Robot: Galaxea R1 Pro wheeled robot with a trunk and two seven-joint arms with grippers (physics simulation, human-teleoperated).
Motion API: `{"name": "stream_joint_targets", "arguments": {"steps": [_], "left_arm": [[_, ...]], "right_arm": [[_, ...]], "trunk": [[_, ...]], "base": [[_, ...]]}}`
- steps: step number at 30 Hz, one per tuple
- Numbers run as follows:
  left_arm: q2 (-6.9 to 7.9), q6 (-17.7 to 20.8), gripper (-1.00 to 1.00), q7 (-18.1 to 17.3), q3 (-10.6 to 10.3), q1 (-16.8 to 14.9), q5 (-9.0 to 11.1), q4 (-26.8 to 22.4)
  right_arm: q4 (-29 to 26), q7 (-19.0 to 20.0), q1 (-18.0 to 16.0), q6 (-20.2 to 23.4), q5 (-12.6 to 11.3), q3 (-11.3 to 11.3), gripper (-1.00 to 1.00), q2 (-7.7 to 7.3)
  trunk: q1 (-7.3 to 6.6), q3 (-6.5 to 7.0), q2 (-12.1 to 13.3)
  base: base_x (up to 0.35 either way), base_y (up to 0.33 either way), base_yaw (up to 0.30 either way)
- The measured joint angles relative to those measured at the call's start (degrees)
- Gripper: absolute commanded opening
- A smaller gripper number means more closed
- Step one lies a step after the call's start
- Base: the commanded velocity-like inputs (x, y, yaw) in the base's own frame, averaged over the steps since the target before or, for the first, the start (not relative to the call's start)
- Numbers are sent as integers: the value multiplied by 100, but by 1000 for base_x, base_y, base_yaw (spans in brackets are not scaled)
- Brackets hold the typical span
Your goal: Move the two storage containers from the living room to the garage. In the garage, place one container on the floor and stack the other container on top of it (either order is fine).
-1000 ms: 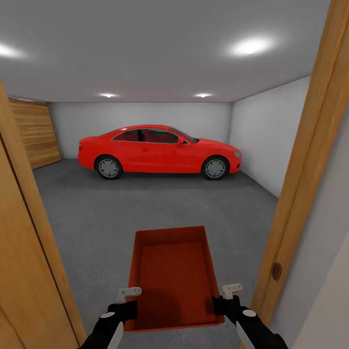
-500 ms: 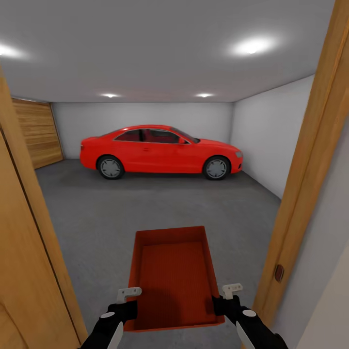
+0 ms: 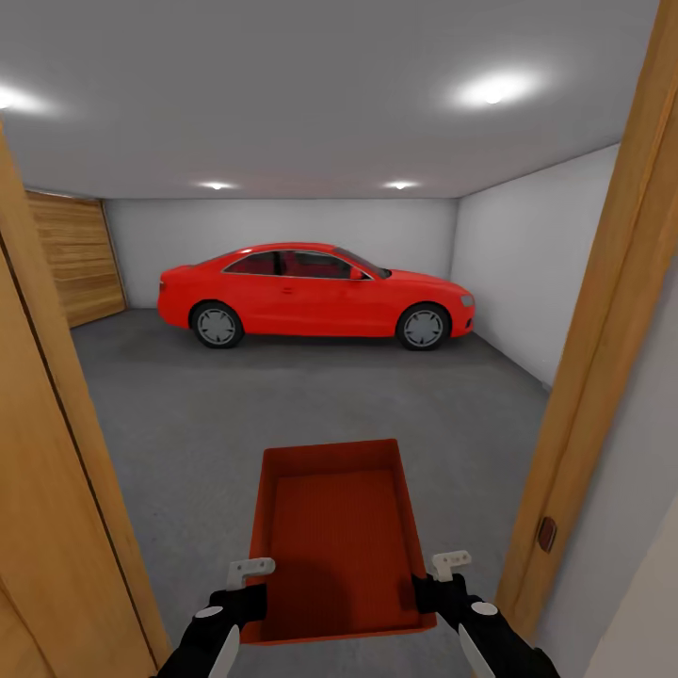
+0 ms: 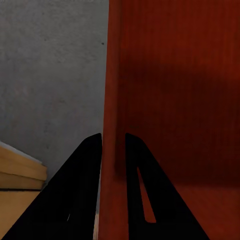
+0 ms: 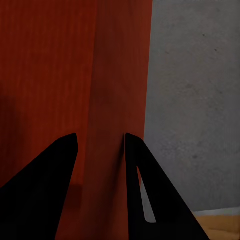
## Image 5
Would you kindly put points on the storage box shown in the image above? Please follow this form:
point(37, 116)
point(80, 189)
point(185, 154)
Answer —
point(76, 66)

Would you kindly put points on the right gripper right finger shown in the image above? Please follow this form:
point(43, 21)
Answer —
point(174, 220)

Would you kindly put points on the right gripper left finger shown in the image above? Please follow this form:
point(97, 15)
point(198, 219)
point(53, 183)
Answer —
point(31, 203)

